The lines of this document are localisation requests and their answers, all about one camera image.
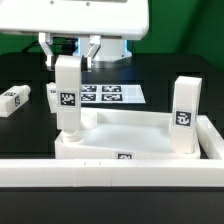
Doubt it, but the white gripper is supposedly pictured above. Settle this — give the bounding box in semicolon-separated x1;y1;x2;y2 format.
0;0;149;72

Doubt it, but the white desk top tray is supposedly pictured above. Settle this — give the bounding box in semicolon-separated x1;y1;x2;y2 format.
55;108;200;160

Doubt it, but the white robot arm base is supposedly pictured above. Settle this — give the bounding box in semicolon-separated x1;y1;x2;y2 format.
74;36;132;69

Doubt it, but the white tag mat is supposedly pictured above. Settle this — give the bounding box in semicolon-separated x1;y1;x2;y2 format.
46;83;146;105

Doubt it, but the white front fence bar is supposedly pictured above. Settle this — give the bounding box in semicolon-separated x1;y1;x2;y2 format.
0;159;224;187

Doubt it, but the white fence bar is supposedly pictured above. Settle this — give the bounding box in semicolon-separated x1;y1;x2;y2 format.
0;159;224;187
196;115;224;161

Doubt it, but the white right fence bar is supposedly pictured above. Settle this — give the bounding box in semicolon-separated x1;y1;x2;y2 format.
196;115;224;161

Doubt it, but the black cable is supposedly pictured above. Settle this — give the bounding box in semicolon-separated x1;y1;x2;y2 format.
20;37;80;54

